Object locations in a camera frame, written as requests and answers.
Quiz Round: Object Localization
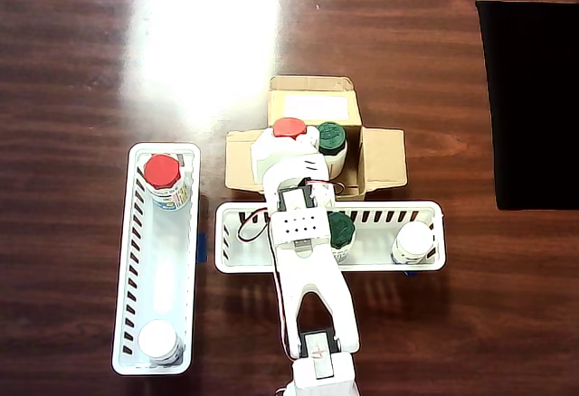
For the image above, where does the black cloth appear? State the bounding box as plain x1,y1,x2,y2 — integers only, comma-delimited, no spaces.
474,0,579,211

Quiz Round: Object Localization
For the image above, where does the white plastic basket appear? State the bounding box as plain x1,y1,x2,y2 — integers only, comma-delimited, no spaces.
110,141,202,376
214,200,447,274

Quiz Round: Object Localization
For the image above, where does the red cap bottle yellow label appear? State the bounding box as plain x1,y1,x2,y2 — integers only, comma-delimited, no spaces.
142,153,190,212

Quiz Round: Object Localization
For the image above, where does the green cap bottle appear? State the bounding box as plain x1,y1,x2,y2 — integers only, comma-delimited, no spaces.
327,212,357,265
315,120,349,178

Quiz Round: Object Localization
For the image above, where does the red robot cable loop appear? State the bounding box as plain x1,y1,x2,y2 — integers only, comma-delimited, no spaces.
237,208,272,243

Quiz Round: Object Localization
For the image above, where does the open cardboard box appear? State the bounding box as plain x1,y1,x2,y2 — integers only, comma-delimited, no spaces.
224,74,408,203

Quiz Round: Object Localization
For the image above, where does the thin red gripper wire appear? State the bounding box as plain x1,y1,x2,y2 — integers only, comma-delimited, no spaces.
307,180,346,197

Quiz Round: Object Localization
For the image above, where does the white cap bottle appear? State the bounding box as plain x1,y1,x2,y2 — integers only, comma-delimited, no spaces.
391,221,435,265
138,318,185,367

